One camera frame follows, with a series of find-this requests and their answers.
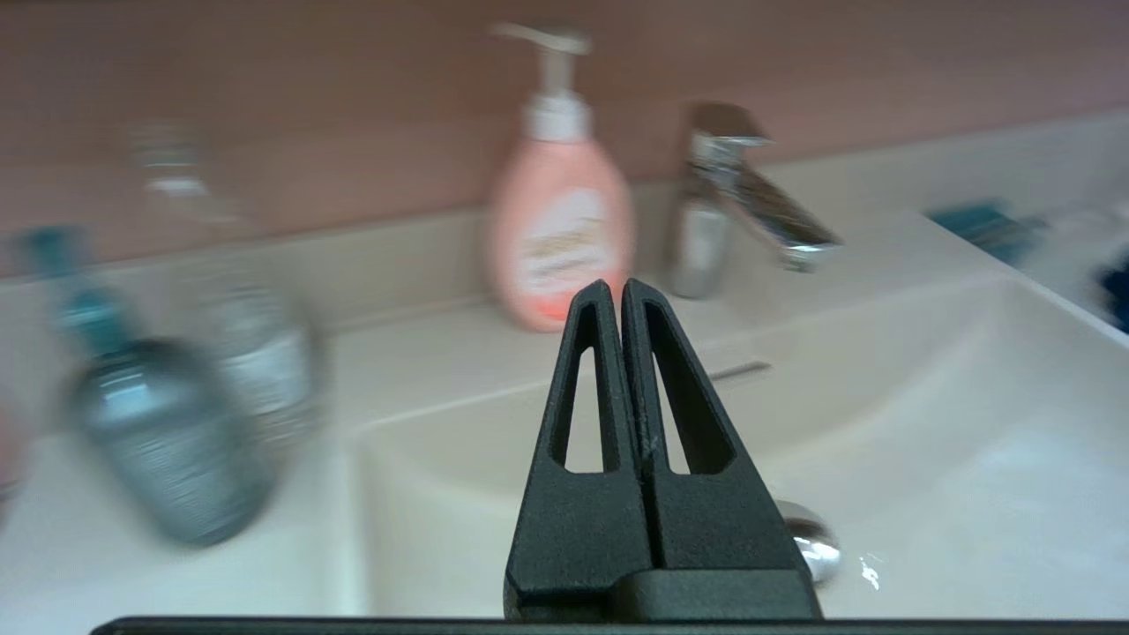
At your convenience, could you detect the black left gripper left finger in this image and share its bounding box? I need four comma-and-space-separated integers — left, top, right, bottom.
505, 280, 654, 618

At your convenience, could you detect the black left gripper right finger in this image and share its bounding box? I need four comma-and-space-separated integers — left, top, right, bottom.
622, 279, 799, 570

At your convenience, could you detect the chrome faucet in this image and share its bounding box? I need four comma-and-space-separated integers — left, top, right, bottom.
666, 101, 843, 301

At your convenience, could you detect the chrome sink drain stopper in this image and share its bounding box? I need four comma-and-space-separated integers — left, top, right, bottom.
774, 498, 843, 587

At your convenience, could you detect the white ceramic sink basin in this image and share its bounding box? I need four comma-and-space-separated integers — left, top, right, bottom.
348, 273, 1129, 620

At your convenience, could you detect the pink hand soap pump bottle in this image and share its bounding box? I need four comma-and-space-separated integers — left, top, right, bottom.
485, 22, 636, 333

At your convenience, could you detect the empty clear plastic bottle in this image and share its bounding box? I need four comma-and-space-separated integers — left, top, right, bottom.
132, 123, 327, 446

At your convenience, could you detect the blue soap tray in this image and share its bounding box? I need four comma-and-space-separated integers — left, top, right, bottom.
926, 201, 1046, 265

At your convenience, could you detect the grey pump bottle teal pump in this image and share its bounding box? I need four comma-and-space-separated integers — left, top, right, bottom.
18, 225, 276, 548

